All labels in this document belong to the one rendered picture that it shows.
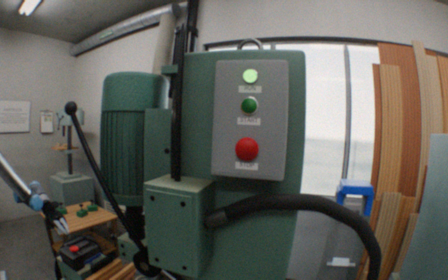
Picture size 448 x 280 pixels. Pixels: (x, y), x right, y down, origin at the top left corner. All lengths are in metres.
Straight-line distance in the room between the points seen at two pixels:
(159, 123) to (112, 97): 0.13
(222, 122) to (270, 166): 0.09
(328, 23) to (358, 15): 0.29
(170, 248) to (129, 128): 0.27
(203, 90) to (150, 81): 0.17
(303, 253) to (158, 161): 1.66
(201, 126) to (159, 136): 0.11
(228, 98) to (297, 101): 0.11
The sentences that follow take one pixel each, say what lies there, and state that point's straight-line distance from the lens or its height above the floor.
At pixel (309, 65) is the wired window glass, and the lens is 1.85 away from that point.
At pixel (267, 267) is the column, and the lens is 0.43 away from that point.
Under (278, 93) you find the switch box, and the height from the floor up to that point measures 1.43.
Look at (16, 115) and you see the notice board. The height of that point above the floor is 1.49.
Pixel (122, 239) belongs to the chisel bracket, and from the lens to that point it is 0.66.
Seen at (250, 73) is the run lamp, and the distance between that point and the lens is 0.30.
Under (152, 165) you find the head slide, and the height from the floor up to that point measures 1.30.
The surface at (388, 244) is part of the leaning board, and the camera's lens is 1.67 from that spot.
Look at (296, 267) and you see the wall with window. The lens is 2.05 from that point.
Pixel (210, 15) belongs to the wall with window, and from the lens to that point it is 2.21.
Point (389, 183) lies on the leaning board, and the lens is 1.67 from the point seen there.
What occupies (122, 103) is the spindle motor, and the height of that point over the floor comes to 1.43.
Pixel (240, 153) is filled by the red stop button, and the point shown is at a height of 1.36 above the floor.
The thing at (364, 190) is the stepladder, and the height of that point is 1.14.
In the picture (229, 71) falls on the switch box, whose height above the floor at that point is 1.46.
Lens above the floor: 1.39
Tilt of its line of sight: 3 degrees down
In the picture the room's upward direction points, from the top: 3 degrees clockwise
